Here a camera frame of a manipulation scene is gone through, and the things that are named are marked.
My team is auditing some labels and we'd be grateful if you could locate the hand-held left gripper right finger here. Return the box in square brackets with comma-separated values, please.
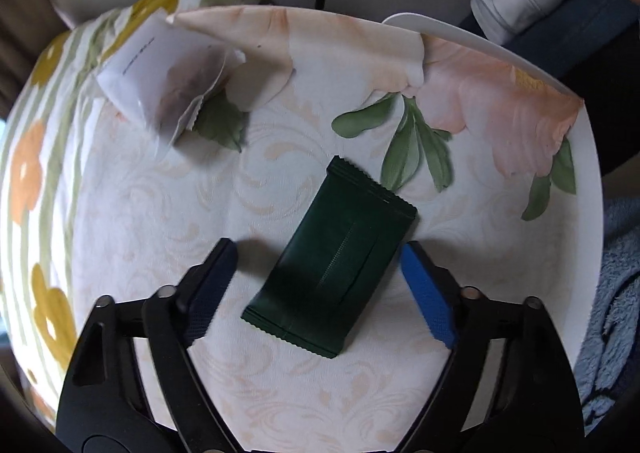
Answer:
[400, 240, 586, 453]

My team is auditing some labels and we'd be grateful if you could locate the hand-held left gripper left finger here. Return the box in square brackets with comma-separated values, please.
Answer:
[56, 238, 241, 453]

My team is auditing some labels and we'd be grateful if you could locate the dark green snack packet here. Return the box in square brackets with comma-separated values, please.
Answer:
[241, 156, 418, 360]

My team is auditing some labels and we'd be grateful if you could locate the peach floral cloth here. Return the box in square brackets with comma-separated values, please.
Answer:
[65, 5, 586, 453]

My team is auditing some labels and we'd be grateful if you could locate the blue fluffy blanket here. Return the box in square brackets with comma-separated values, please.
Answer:
[575, 198, 640, 434]

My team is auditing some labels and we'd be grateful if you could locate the yellow flower blanket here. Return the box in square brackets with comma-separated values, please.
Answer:
[0, 0, 266, 424]

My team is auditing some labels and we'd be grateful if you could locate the white snack packet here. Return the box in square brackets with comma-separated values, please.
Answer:
[95, 15, 246, 146]

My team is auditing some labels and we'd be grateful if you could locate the beige curtain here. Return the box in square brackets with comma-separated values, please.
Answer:
[0, 0, 76, 118]

